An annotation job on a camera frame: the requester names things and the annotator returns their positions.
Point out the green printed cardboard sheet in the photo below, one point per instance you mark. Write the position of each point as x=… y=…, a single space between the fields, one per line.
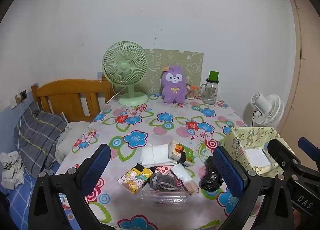
x=175 y=57

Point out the grey plaid pillow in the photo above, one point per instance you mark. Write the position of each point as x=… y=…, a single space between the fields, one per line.
x=37 y=135

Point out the yellow printed storage box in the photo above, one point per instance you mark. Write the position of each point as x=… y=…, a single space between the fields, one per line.
x=237 y=145

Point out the grey fabric pouch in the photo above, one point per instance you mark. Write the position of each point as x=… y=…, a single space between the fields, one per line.
x=162 y=182

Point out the white bed quilt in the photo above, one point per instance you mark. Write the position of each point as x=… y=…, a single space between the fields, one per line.
x=72 y=135

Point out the black plastic bag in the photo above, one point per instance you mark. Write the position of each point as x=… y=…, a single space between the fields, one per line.
x=210 y=180

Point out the white tissue pack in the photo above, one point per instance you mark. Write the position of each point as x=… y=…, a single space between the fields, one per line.
x=257 y=157

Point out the beige door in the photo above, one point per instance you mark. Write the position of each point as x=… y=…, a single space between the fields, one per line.
x=305 y=69

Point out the blue checked bed sheet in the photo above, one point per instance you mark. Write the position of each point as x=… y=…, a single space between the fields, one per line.
x=17 y=202

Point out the wooden bed headboard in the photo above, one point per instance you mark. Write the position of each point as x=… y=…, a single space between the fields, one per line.
x=65 y=89

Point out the glass mug jar green lid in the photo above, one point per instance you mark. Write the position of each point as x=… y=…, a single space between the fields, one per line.
x=211 y=92

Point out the cotton swab jar orange lid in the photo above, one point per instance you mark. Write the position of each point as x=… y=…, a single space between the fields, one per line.
x=191 y=93

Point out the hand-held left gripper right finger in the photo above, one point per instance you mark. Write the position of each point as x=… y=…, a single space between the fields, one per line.
x=230 y=172

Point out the purple plush toy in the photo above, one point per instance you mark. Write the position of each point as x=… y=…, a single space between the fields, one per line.
x=173 y=87

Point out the pink cartoon packet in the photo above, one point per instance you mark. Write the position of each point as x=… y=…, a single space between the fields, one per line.
x=162 y=169

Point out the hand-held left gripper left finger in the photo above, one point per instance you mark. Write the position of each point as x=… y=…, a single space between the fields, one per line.
x=96 y=167

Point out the green orange tissue packet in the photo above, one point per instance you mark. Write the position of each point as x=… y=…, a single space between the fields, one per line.
x=175 y=152

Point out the wall socket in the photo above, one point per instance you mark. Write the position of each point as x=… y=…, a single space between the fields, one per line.
x=23 y=95

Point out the crumpled white cloth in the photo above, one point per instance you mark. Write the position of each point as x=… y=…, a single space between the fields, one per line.
x=10 y=170

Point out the floral tablecloth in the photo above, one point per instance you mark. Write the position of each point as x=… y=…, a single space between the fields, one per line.
x=162 y=130

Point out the white beige stocking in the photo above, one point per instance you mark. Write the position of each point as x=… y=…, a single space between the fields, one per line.
x=182 y=173

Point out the white cloth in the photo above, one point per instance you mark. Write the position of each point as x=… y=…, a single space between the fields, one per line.
x=10 y=170
x=155 y=155

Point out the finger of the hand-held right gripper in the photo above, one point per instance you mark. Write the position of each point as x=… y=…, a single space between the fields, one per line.
x=281 y=152
x=308 y=148

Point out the white standing fan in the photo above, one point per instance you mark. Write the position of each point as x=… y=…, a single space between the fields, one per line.
x=270 y=110

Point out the yellow cartoon tissue packet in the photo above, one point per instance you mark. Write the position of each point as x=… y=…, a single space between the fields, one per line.
x=135 y=178

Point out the green desk fan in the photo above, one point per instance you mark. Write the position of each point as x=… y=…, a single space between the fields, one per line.
x=123 y=66

